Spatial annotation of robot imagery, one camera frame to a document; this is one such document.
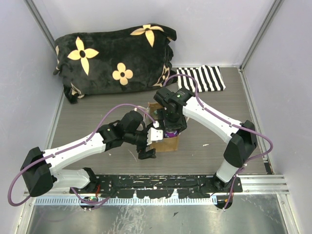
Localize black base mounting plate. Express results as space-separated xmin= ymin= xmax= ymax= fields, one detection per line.
xmin=77 ymin=175 xmax=231 ymax=199

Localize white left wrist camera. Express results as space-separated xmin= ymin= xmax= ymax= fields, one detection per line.
xmin=147 ymin=121 xmax=164 ymax=146

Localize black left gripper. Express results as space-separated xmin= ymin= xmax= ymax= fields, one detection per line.
xmin=125 ymin=123 xmax=157 ymax=160

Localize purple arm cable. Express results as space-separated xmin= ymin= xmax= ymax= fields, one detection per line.
xmin=163 ymin=74 xmax=273 ymax=210
xmin=7 ymin=103 xmax=156 ymax=211

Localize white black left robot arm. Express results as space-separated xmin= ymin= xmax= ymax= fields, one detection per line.
xmin=21 ymin=111 xmax=163 ymax=197

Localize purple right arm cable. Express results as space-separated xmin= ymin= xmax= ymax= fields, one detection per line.
xmin=163 ymin=74 xmax=273 ymax=210

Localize black white striped cloth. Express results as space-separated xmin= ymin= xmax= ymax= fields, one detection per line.
xmin=176 ymin=65 xmax=226 ymax=93

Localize black floral plush blanket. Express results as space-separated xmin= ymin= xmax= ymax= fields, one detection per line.
xmin=54 ymin=23 xmax=177 ymax=103

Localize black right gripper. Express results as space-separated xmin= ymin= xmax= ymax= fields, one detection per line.
xmin=157 ymin=107 xmax=188 ymax=134

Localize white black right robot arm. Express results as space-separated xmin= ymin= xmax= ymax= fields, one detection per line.
xmin=154 ymin=87 xmax=258 ymax=192

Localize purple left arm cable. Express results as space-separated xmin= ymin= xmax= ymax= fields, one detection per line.
xmin=7 ymin=103 xmax=156 ymax=211

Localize aluminium slotted rail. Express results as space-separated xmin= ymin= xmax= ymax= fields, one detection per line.
xmin=34 ymin=196 xmax=217 ymax=206

